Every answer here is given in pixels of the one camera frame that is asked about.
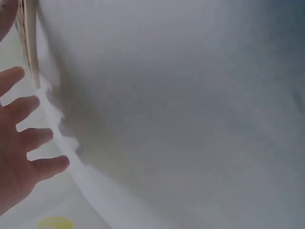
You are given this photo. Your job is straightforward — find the yellow round object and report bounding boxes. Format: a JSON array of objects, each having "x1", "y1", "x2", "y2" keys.
[{"x1": 38, "y1": 217, "x2": 75, "y2": 229}]

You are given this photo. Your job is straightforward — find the person's left hand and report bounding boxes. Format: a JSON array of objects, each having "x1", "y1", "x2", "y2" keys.
[{"x1": 0, "y1": 0, "x2": 71, "y2": 217}]

